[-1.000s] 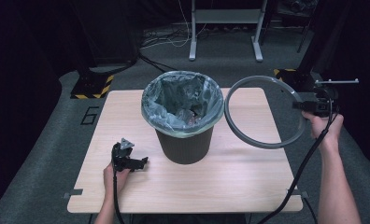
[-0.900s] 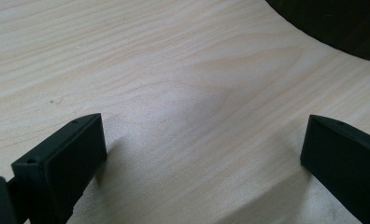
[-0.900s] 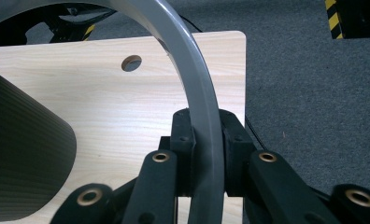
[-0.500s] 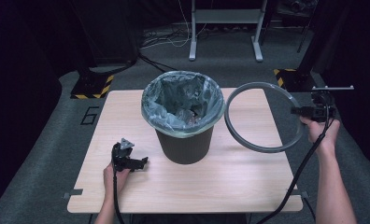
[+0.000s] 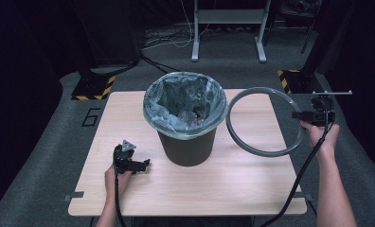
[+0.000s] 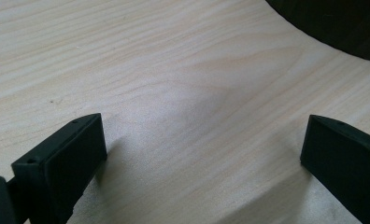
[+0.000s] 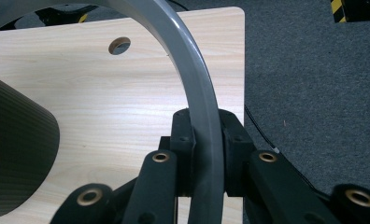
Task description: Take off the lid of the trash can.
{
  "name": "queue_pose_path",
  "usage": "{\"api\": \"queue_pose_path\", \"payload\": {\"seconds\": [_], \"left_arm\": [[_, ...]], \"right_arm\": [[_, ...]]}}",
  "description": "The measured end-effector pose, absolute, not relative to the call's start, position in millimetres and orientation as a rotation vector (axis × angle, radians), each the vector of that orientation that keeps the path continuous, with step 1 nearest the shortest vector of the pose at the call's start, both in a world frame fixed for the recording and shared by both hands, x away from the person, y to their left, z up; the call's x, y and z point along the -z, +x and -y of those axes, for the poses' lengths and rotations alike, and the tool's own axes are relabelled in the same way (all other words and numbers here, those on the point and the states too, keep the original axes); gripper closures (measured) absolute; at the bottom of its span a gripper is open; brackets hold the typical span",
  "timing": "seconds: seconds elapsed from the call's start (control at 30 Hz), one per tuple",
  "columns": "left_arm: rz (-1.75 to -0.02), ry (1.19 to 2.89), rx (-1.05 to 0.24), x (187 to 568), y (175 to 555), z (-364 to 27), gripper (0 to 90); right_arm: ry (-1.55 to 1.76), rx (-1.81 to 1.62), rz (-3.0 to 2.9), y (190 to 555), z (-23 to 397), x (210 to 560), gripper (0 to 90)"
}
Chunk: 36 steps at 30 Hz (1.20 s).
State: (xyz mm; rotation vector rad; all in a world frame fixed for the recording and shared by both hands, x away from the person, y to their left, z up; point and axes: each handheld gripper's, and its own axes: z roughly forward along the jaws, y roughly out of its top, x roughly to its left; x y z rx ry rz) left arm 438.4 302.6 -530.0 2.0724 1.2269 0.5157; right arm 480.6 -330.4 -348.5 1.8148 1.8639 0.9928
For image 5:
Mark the black striped stand base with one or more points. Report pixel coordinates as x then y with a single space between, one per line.
91 86
297 81

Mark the person's left hand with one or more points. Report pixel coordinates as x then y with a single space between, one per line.
116 184

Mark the black tripod stand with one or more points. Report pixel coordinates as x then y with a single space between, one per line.
309 34

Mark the translucent grey garbage bag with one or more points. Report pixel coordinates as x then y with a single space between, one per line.
163 107

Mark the black plastic trash bin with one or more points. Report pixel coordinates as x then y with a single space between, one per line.
187 148

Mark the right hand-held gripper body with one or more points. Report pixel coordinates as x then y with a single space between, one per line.
321 115

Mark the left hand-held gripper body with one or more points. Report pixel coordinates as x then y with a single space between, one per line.
122 157

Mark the grey table edge bracket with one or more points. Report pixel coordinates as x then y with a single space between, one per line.
304 197
73 196

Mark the white metal stand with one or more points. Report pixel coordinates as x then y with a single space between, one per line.
229 15

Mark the person's right hand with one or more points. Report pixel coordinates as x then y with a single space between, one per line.
318 138

